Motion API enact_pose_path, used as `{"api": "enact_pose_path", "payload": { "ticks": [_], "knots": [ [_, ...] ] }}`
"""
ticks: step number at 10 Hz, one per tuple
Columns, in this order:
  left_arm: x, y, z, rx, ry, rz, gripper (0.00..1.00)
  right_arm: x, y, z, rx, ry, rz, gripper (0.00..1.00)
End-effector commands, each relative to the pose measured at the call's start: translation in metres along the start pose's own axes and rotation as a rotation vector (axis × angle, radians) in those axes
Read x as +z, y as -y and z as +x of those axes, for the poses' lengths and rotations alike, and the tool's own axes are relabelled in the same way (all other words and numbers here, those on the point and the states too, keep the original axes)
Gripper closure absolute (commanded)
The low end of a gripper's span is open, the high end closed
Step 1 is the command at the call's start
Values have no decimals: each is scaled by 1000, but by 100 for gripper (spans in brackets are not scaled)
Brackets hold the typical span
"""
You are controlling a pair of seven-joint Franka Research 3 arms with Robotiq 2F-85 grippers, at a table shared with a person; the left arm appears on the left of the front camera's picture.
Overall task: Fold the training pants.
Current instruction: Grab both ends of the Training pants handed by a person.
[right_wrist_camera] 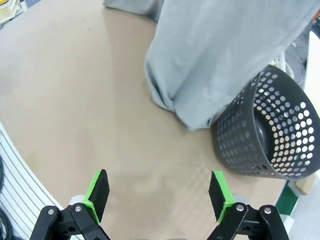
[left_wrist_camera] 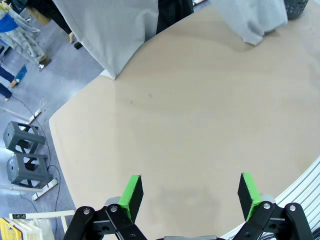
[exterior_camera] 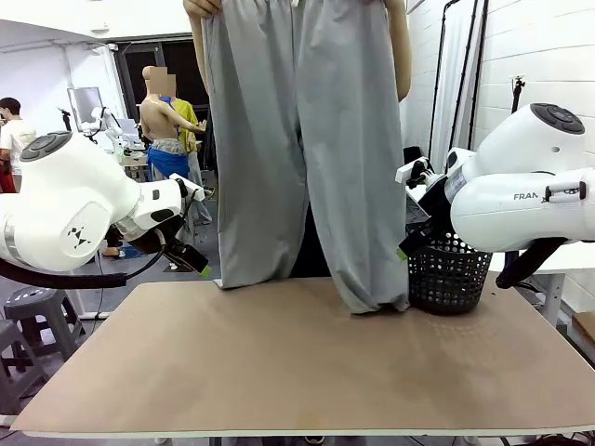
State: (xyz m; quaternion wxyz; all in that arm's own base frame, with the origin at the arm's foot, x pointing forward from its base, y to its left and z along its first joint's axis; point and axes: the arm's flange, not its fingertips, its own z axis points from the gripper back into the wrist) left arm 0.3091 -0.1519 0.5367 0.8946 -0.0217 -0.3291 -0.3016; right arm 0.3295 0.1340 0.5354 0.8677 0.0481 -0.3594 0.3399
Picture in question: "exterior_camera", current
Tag small black tripod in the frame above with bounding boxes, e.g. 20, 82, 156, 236
509, 76, 527, 115

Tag person right hand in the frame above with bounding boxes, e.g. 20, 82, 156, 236
182, 0, 223, 19

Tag person left forearm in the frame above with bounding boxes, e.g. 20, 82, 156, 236
385, 0, 414, 102

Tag grey wall monitor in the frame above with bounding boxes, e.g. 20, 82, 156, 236
67, 86, 103, 125

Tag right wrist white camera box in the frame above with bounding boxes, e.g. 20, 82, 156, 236
395, 157, 431, 189

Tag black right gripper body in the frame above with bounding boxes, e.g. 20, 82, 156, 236
417, 176, 459, 233

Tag white side table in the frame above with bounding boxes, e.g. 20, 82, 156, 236
487, 240, 595, 327

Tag black perforated plastic basket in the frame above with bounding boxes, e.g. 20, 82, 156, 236
405, 221, 494, 316

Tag grey plastic stool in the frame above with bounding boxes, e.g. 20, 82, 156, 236
0, 319, 48, 415
3, 286, 87, 361

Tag bare mannequin blue cloth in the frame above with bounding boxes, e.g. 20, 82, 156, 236
139, 65, 192, 187

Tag person right forearm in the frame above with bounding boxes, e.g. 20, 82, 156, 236
188, 15, 209, 92

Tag bystander white shirt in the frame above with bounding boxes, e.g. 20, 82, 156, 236
0, 97, 38, 194

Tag grey training pants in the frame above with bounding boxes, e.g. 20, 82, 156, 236
200, 0, 413, 315

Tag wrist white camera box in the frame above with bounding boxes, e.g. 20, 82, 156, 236
168, 173, 206, 203
395, 157, 431, 189

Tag black light stand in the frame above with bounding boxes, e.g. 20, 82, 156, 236
428, 0, 490, 162

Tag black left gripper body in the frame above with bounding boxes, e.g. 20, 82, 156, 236
124, 226, 187, 264

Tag mannequin yellow shirt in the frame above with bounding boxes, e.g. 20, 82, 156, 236
160, 73, 214, 225

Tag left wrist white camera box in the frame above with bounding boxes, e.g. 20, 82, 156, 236
168, 173, 206, 203

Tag small white background robot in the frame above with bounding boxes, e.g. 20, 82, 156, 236
90, 106, 126, 155

